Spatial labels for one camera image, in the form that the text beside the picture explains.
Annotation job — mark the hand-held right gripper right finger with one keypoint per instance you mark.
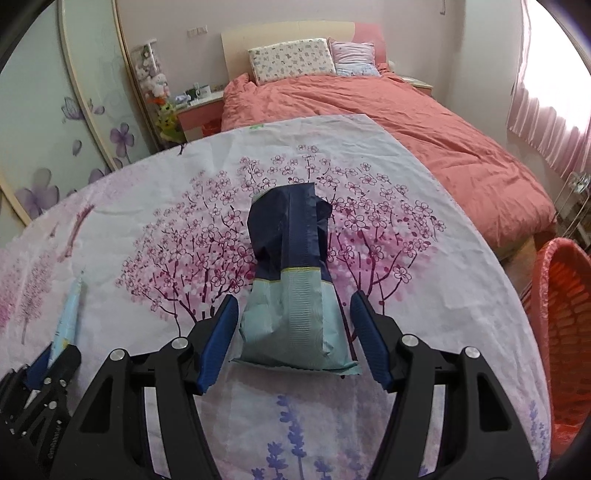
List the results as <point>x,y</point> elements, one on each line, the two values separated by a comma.
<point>371,344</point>

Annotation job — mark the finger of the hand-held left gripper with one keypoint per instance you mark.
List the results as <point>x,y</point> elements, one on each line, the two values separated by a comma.
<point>67,367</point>
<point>38,371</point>

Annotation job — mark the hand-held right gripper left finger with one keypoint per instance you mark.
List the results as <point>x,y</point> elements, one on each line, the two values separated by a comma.
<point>216,344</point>

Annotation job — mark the blue tissue pack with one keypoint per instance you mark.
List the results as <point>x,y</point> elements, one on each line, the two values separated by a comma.
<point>69,314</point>

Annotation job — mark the navy and grey-blue packet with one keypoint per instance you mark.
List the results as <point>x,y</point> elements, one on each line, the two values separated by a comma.
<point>295,314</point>

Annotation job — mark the orange plastic laundry basket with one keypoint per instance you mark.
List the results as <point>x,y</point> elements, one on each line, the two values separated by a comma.
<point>570,346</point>

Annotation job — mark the floral pink purple tablecloth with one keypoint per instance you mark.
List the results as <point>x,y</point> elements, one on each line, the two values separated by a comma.
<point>161,221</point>

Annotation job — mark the coral duvet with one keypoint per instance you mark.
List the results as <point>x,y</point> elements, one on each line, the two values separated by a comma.
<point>392,138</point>

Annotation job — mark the green plush toy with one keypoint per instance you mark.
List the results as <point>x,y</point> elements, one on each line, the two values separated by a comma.
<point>166,121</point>

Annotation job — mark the pink nightstand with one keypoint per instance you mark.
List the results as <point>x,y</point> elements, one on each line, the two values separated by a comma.
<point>198,115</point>

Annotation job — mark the floral sliding door wardrobe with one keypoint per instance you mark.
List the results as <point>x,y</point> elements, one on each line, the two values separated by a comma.
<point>46,115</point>

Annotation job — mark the dark mug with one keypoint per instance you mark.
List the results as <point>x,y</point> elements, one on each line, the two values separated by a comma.
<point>190,91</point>

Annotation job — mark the cream nightstand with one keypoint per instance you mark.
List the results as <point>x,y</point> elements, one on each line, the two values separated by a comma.
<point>418,84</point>

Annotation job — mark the clear tube of plush toys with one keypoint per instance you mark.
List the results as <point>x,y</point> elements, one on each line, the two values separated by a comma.
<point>150,78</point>

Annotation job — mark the pink striped pillow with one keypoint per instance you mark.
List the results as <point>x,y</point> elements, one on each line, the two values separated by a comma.
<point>355,57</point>

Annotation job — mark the white floral pillow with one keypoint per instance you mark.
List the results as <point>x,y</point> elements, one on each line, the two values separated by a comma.
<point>291,62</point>

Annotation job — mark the pink curtain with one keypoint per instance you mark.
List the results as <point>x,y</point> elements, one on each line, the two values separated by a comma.
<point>549,106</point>

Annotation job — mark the cream pink headboard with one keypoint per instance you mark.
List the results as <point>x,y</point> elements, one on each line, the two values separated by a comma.
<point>277,34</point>

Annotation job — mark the white wall outlet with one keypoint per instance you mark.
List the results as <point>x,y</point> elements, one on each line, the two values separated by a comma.
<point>196,31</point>

